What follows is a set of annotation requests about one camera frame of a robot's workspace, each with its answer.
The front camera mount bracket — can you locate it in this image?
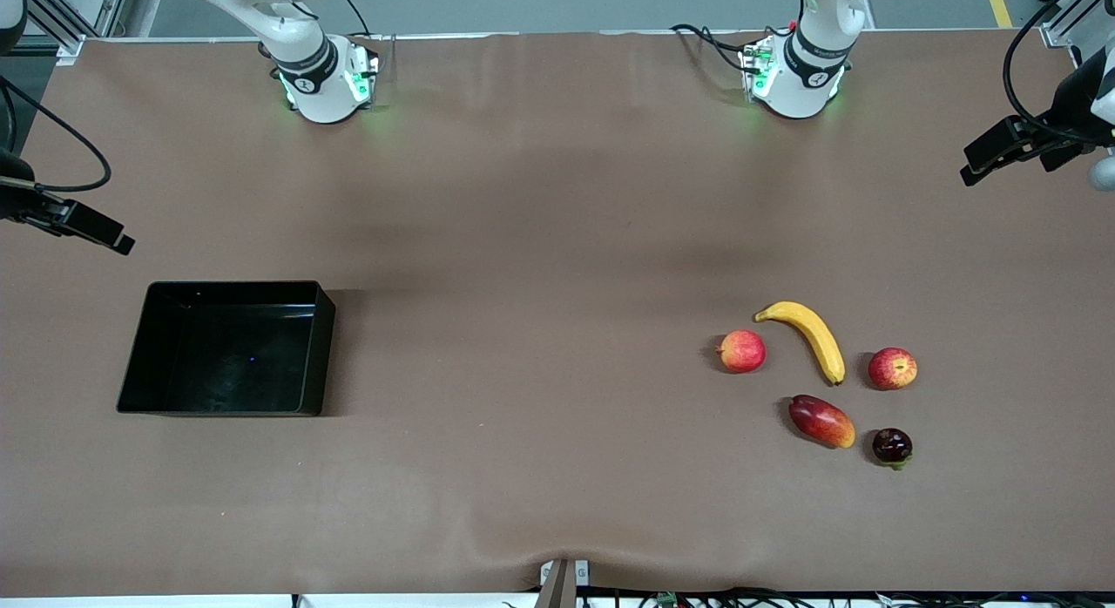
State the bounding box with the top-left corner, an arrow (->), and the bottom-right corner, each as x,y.
535,557 -> 591,608

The black plastic box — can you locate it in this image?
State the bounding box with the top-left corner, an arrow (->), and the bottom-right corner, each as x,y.
116,280 -> 337,417

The red apple left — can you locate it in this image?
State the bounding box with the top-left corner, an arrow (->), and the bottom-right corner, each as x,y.
716,329 -> 767,375

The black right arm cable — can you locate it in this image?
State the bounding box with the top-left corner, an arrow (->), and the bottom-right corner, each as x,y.
0,72 -> 113,194

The red yellow mango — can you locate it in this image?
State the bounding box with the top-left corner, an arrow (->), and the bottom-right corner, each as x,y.
788,395 -> 857,449

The yellow banana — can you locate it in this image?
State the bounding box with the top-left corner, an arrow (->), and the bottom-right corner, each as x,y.
753,301 -> 847,387

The aluminium frame profile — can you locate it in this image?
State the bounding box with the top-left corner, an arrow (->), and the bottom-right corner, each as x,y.
24,0 -> 133,66
1039,0 -> 1115,50

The brown table cover mat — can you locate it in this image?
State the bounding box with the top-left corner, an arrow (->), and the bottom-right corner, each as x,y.
0,29 -> 1115,597

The red yellow apple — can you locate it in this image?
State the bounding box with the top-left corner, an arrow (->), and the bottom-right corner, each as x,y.
868,347 -> 919,391

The black base power cable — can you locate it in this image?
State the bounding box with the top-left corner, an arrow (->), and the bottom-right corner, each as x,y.
669,22 -> 789,74

